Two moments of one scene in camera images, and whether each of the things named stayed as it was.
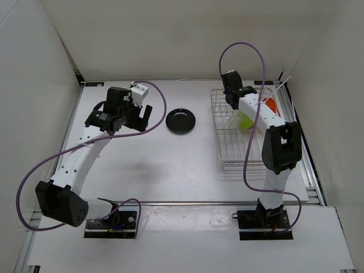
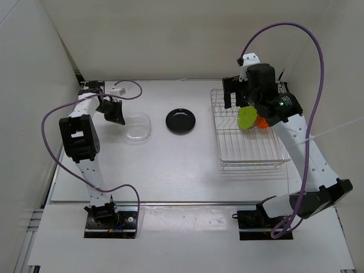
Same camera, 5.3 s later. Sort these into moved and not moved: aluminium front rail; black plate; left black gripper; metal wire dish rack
Moved: left black gripper
Not moved: metal wire dish rack; aluminium front rail; black plate
